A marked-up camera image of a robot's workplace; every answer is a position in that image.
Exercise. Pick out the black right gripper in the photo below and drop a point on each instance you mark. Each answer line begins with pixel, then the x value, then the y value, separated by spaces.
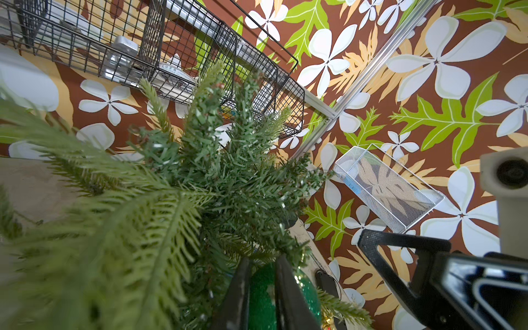
pixel 453 291

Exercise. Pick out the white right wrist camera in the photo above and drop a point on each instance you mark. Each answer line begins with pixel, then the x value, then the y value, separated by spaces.
pixel 504 175

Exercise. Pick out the blue object in basket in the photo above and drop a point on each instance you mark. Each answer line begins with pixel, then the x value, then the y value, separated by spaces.
pixel 352 185

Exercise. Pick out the green glitter ball ornament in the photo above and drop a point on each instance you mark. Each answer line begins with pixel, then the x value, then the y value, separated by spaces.
pixel 262 313

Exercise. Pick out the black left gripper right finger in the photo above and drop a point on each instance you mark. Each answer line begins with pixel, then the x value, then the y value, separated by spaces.
pixel 292 311

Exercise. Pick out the white mesh angled basket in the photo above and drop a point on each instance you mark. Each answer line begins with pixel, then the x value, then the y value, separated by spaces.
pixel 393 192

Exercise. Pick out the small green christmas tree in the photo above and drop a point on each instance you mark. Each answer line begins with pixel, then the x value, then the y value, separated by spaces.
pixel 154 243

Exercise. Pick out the black wire wall basket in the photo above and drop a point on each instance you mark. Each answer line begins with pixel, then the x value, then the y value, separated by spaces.
pixel 171 44

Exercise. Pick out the black plastic case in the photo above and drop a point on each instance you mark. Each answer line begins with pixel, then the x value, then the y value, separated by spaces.
pixel 327 283

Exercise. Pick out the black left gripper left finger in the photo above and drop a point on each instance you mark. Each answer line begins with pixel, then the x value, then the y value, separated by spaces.
pixel 234 311

